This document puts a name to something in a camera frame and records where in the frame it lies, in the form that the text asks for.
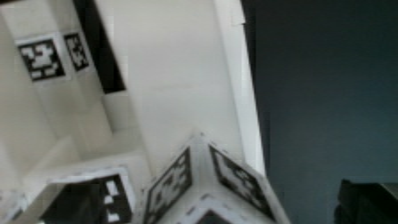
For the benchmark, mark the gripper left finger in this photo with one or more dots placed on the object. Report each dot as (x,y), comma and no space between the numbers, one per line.
(68,204)

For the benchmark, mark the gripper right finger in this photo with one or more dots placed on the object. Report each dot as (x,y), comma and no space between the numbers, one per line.
(367,203)

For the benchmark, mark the white tagged cube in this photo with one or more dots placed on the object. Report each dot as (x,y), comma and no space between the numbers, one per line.
(209,191)

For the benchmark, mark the white chair leg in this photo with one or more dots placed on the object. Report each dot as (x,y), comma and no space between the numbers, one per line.
(58,60)

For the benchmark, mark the white chair back frame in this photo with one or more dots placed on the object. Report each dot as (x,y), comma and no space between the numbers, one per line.
(169,54)

